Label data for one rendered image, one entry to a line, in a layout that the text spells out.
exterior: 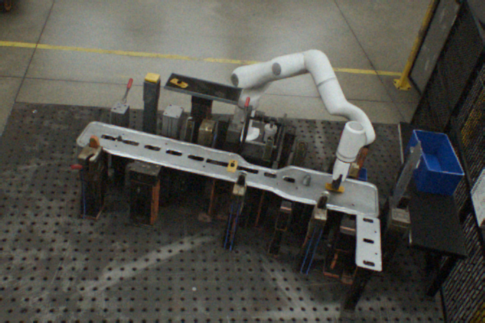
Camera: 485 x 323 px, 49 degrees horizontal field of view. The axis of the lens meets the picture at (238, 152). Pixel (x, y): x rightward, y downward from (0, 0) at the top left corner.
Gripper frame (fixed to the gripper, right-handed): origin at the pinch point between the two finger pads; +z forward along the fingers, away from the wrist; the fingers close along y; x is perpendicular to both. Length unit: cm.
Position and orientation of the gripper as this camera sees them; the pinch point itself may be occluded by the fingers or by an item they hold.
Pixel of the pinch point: (335, 183)
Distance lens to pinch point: 237.5
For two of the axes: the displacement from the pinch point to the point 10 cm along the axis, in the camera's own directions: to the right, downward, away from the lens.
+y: -1.8, 5.9, -7.8
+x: 9.7, 2.2, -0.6
